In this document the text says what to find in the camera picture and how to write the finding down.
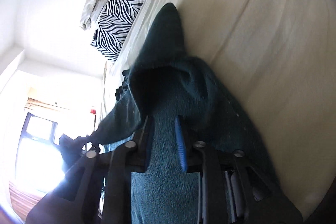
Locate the dark teal knit sweater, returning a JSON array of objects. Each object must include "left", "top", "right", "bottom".
[{"left": 93, "top": 3, "right": 278, "bottom": 223}]

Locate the wooden furniture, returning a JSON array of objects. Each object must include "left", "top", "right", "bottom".
[{"left": 9, "top": 182, "right": 41, "bottom": 222}]

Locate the beige curtain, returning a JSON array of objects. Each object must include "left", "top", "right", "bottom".
[{"left": 25, "top": 97, "right": 66, "bottom": 111}]

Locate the zebra print pillow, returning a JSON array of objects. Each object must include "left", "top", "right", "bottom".
[{"left": 91, "top": 0, "right": 145, "bottom": 62}]

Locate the cream bed sheet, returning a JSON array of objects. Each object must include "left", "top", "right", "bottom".
[{"left": 101, "top": 0, "right": 335, "bottom": 218}]

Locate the window with dark frame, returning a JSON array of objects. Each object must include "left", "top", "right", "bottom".
[{"left": 15, "top": 112, "right": 64, "bottom": 193}]

